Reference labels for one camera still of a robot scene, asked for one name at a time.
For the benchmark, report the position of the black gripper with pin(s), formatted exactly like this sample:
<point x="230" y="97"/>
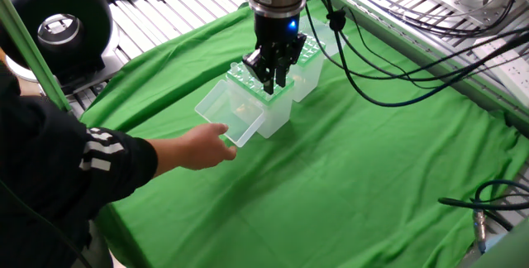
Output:
<point x="274" y="32"/>

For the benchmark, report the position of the person's right hand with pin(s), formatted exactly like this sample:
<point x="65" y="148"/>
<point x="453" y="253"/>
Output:
<point x="202" y="150"/>

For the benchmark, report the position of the green frame post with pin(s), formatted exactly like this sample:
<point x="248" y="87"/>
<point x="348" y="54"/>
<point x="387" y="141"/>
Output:
<point x="31" y="51"/>

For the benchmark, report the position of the green cloth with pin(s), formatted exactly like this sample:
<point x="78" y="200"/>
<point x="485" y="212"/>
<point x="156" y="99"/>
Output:
<point x="330" y="177"/>

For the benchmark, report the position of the translucent tip box holding tips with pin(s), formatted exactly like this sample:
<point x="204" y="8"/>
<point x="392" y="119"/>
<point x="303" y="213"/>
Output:
<point x="277" y="115"/>

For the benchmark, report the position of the translucent tip box nearly empty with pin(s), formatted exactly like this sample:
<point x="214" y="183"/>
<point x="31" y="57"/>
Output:
<point x="308" y="79"/>

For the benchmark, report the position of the white power strip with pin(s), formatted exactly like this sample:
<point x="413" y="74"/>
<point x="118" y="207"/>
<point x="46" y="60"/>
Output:
<point x="512" y="78"/>

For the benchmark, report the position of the bare right forearm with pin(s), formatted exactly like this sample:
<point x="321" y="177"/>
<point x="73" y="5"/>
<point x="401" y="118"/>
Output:
<point x="165" y="156"/>

